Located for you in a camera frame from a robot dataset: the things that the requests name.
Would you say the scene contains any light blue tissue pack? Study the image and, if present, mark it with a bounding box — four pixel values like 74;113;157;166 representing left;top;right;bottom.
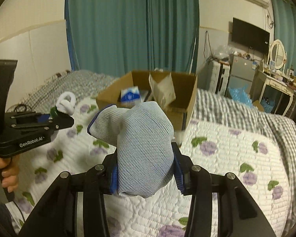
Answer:
120;86;141;103

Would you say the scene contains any white lace cloth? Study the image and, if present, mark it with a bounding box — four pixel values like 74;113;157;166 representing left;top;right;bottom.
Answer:
149;74;176;110

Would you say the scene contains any blue plastic bag pile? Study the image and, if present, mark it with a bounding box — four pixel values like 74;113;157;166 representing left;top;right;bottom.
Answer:
228;87;253;108

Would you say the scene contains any white floral quilted pad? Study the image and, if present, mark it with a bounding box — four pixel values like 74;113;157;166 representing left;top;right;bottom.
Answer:
7;102;291;236

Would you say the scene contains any white dressing table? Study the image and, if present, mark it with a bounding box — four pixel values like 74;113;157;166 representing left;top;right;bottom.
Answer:
250;70;296;116

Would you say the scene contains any brown cardboard box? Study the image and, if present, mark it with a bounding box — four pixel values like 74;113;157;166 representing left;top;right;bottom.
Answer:
96;71;197;131

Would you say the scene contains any silver mini fridge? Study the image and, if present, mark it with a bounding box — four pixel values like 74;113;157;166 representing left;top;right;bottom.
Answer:
228;55;257;94

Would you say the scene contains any teal right curtain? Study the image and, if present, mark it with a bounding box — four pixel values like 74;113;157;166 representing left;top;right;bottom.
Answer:
271;0;296;76

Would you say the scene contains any person's left hand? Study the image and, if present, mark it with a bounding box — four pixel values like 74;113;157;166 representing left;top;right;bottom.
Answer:
0;155;20;193

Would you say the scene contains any grey knit glove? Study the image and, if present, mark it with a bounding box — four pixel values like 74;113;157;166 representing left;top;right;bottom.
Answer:
87;101;174;198

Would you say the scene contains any black wall television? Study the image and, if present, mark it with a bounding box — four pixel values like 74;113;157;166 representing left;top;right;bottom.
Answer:
231;18;270;55

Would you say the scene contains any black cable on bed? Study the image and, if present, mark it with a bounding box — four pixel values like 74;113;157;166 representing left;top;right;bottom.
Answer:
6;103;34;114

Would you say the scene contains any teal curtain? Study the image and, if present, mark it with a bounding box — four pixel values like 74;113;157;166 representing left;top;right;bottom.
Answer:
65;0;199;76
271;0;296;76

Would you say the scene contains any white suitcase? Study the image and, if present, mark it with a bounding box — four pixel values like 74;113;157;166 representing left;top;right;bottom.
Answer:
206;60;230;96

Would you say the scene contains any grey checked bed cover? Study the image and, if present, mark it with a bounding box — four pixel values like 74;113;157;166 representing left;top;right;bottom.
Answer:
7;71;296;236

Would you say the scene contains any oval vanity mirror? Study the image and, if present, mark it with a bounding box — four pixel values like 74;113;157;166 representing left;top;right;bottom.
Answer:
268;39;287;70

